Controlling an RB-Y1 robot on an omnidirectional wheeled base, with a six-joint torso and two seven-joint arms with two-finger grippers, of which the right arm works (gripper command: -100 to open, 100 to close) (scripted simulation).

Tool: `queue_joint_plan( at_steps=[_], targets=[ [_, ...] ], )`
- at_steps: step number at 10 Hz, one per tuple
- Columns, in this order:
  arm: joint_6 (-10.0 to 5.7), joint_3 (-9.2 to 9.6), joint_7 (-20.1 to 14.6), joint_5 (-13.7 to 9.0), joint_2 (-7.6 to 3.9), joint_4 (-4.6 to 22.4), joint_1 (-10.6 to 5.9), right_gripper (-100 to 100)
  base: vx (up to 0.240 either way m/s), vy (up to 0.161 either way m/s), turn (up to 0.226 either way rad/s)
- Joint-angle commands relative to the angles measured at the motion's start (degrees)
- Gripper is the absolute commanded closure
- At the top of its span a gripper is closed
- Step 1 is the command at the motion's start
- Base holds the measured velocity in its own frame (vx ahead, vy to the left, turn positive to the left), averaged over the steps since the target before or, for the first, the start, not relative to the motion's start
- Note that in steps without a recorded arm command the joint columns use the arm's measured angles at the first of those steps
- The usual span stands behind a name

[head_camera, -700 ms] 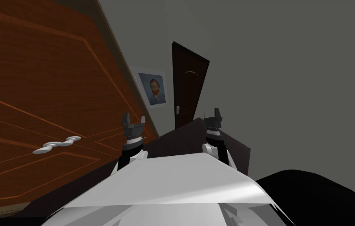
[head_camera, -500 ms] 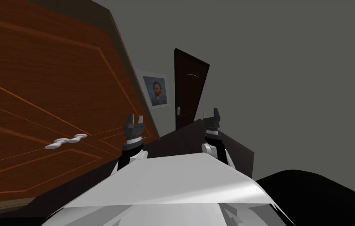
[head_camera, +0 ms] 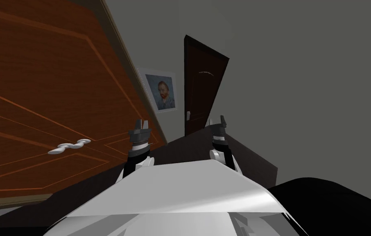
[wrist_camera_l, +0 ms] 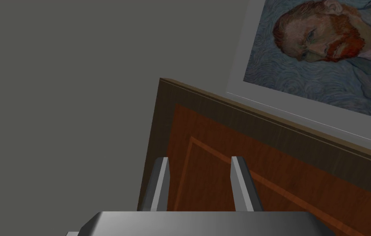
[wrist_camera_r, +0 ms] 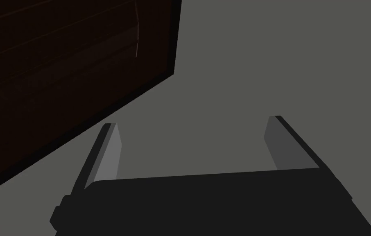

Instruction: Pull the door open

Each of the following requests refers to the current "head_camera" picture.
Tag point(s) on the dark brown door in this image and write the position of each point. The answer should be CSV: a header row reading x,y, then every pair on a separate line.
x,y
202,85

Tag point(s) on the brown wooden door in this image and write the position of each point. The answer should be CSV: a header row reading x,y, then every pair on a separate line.
x,y
41,72

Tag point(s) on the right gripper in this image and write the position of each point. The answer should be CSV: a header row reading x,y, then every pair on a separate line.
x,y
219,129

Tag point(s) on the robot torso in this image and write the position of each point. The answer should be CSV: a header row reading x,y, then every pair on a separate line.
x,y
185,193

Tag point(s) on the framed portrait picture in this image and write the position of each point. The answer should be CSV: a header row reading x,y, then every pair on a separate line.
x,y
162,91

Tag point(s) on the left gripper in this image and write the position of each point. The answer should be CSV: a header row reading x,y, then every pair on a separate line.
x,y
139,136

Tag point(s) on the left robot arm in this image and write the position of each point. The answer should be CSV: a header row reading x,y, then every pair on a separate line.
x,y
133,162

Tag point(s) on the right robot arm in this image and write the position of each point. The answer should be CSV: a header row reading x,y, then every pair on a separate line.
x,y
329,209

